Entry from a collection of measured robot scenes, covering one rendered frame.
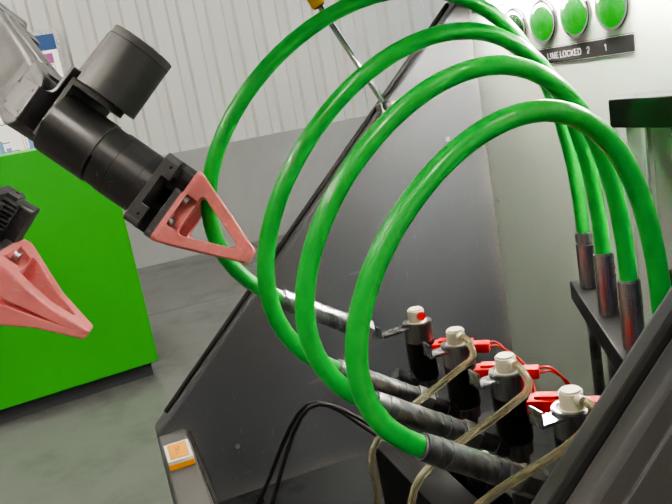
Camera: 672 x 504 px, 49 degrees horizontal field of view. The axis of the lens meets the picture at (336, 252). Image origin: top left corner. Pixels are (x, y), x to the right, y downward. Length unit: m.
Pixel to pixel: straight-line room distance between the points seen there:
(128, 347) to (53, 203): 0.85
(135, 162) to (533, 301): 0.64
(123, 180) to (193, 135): 6.57
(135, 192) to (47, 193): 3.29
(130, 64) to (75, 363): 3.48
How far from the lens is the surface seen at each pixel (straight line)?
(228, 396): 1.02
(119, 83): 0.65
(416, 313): 0.71
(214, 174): 0.64
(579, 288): 0.82
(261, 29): 7.40
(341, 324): 0.68
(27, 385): 4.08
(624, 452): 0.41
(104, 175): 0.64
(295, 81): 7.43
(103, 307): 4.03
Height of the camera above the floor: 1.35
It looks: 13 degrees down
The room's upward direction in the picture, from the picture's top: 10 degrees counter-clockwise
